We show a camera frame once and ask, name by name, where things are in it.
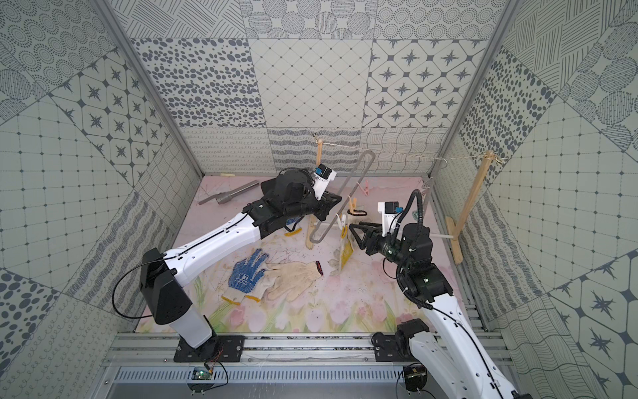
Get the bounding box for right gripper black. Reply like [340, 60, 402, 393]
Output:
[349, 221, 413, 272]

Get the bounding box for white clothes peg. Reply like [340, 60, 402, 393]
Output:
[337, 214, 347, 231]

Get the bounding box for grey clip hanger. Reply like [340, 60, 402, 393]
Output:
[306, 150, 376, 249]

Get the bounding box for beige knit gloves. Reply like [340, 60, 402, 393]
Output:
[265, 262, 323, 302]

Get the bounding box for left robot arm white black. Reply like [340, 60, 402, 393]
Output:
[136, 164, 342, 350]

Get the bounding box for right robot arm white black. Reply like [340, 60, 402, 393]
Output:
[349, 190, 526, 398]

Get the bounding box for black flat pad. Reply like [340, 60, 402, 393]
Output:
[260, 176, 288, 199]

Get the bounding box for grey metal cylinder tool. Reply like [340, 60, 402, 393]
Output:
[198, 180, 260, 205]

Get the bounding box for blue dotted glove near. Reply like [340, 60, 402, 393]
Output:
[221, 249, 275, 305]

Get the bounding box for small black module right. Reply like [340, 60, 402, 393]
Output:
[403, 365, 429, 392]

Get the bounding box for small circuit board left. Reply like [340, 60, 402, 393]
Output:
[187, 369, 214, 394]

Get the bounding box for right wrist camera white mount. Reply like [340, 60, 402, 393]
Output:
[377, 201, 403, 237]

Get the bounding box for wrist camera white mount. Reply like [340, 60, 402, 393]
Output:
[311, 164, 337, 200]
[377, 201, 403, 237]

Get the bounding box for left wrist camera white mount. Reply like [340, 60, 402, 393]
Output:
[311, 164, 337, 200]

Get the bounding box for wooden drying rack frame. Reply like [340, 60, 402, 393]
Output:
[306, 137, 503, 265]

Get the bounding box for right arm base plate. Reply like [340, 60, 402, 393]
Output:
[371, 332, 416, 362]

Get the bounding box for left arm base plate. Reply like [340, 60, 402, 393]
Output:
[174, 335, 246, 363]

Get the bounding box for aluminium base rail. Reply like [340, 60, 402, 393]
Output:
[101, 332, 514, 367]

